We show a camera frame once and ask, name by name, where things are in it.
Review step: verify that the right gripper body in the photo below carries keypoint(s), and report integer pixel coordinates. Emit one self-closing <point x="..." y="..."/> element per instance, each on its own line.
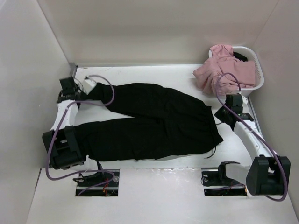
<point x="221" y="114"/>

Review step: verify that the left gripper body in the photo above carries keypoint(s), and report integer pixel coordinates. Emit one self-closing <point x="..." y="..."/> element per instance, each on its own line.
<point x="82" y="94"/>

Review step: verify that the black trousers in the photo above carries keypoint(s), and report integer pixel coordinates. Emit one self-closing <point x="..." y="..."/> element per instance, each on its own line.
<point x="159" y="122"/>

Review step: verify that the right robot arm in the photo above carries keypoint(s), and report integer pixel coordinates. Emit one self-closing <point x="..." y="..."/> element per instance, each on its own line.
<point x="269" y="173"/>

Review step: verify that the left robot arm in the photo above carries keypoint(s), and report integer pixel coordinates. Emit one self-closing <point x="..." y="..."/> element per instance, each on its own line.
<point x="85" y="163"/>

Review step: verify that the pink trousers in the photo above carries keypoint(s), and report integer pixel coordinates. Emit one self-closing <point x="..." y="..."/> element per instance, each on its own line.
<point x="211" y="81"/>

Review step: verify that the white laundry basket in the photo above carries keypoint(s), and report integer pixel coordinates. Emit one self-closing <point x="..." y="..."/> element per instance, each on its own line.
<point x="242" y="62"/>

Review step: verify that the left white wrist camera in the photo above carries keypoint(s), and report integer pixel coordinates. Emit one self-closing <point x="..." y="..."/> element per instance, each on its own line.
<point x="88" y="85"/>

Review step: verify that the aluminium table frame rail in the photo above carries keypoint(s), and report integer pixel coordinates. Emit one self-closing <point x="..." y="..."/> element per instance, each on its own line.
<point x="61" y="138"/>

